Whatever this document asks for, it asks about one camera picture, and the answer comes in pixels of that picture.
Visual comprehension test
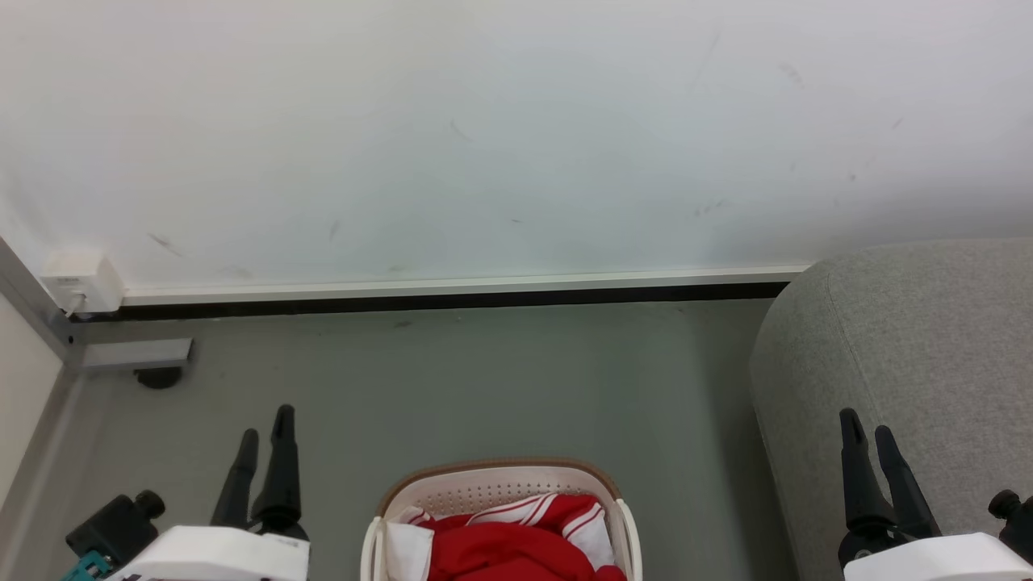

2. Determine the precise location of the grey fabric sofa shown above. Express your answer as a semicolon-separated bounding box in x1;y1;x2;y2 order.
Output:
749;238;1033;581

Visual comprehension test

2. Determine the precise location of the white wall socket box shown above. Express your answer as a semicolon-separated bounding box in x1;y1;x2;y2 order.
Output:
40;250;126;316

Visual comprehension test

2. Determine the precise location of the grey metal frame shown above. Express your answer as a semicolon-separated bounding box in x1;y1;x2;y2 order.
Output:
0;236;86;581

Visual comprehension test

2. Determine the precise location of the white and black baseboard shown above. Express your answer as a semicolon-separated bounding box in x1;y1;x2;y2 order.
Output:
119;264;812;317

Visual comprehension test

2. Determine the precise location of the teal cable connector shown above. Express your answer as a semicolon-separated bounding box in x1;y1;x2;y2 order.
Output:
61;549;114;581

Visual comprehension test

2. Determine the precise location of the red white striped jersey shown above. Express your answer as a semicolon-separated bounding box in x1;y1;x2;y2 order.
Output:
386;492;618;581

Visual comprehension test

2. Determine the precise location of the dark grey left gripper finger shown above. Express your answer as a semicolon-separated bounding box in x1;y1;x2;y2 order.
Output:
211;429;261;529
250;405;310;540

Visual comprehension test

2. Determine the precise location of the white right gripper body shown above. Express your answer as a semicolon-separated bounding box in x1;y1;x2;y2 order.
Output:
843;531;1033;581

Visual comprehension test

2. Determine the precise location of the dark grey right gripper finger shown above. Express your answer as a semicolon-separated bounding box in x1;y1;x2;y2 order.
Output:
838;408;898;562
874;425;943;540

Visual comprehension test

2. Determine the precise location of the grey bracket with black foot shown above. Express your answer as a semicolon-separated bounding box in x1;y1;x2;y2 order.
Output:
81;338;194;391

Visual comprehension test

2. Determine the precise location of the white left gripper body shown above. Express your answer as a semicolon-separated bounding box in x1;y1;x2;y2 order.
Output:
105;525;312;581

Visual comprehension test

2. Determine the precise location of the white perforated laundry basket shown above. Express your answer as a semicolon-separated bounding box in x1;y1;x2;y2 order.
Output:
361;458;644;581

